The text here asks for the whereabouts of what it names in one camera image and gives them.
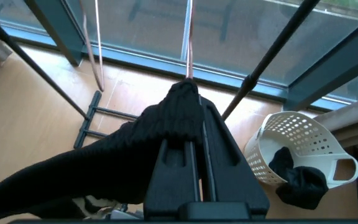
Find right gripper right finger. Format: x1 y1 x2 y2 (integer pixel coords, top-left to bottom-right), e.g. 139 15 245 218
196 95 270 219

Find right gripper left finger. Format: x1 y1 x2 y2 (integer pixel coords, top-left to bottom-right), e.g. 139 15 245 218
143 138 202 220

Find black shorts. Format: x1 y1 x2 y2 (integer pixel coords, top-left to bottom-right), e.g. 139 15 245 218
0 78 205 222

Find white laundry basket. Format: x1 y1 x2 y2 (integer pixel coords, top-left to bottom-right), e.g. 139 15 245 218
243 111 358 190

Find black clothes rack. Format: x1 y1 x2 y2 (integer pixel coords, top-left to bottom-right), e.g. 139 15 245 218
0 0 322 149

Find black garment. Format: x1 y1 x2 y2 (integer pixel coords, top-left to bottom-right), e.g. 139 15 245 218
268 146 329 210

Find window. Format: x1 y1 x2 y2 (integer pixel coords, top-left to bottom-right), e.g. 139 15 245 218
0 0 358 113

